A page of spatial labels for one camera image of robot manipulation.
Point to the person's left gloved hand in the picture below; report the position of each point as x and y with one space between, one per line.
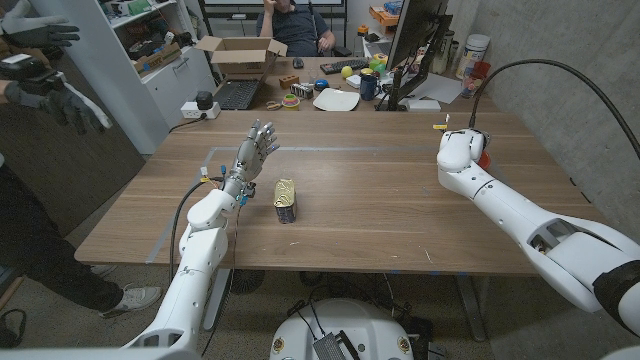
40 32

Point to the person's right gloved hand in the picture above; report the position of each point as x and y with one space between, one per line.
65 102

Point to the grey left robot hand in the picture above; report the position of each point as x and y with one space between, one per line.
250 155

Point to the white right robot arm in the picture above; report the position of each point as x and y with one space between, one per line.
500 200

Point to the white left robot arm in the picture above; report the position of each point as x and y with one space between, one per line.
200 250

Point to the gold-topped tin can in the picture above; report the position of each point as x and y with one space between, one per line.
285 200

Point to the red bowl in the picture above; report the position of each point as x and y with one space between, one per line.
485 161

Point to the small scissors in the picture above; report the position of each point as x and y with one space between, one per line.
273 105

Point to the black laptop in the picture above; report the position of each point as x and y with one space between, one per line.
237 94

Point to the stacked coloured cups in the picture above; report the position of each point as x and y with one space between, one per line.
290 102

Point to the black power adapter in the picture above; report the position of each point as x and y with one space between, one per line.
204 100

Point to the white power strip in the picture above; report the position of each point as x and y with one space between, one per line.
190 110

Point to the small black white rack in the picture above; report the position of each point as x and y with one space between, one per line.
302 91

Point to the orange toy brick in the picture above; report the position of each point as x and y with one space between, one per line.
289 82

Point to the open cardboard box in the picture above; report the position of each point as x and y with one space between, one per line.
240 62

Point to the blue round object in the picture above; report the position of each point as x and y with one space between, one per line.
321 85

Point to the white shelf cabinet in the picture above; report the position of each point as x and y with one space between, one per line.
165 87

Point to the white plate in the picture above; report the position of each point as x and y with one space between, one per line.
336 100

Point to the dark computer mouse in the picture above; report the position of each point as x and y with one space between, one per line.
298 63

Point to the small white container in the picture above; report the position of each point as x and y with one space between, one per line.
353 81

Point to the yellow ball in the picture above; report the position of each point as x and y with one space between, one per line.
347 72

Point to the black keyboard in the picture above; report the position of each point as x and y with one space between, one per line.
345 65

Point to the seated person in dark shirt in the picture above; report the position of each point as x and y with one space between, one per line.
295 30

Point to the dark blue mug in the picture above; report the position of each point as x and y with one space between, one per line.
369 87

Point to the standing person in dark trousers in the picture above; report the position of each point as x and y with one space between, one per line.
30 240

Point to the grey table leg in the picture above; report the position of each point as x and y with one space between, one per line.
471 307
220 300

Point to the flat white box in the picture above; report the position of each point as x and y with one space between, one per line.
423 105

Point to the orange storage box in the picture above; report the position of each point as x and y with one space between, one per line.
384 16

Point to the white paper sheet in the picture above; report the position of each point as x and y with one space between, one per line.
440 89

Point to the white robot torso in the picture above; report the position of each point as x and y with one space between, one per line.
360 325

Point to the grey electronics box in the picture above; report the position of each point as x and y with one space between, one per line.
330 347

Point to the black monitor on stand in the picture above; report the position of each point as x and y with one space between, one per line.
415 25

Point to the dark bottle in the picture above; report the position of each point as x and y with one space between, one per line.
442 55

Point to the white wipes canister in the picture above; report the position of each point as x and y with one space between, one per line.
472 52

